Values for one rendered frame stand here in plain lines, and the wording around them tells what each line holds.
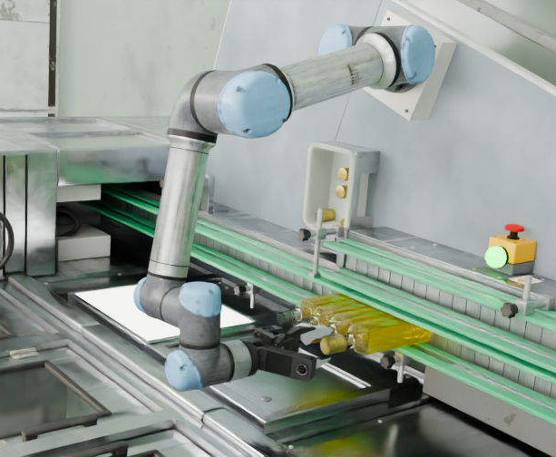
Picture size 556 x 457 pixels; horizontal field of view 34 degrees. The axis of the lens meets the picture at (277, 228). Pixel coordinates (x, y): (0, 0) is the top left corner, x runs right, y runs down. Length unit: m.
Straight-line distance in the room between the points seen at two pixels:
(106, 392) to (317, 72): 0.82
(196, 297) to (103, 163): 1.19
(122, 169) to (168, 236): 1.08
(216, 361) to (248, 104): 0.47
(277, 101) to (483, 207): 0.64
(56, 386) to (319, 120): 0.98
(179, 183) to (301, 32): 0.91
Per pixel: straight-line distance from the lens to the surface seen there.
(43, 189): 2.68
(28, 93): 5.61
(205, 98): 1.63
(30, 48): 5.59
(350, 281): 2.08
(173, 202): 1.71
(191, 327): 1.63
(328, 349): 1.83
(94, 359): 2.13
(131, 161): 2.78
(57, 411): 1.92
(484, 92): 2.04
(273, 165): 2.60
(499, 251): 1.90
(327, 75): 1.72
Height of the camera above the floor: 2.32
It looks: 37 degrees down
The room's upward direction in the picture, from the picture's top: 96 degrees counter-clockwise
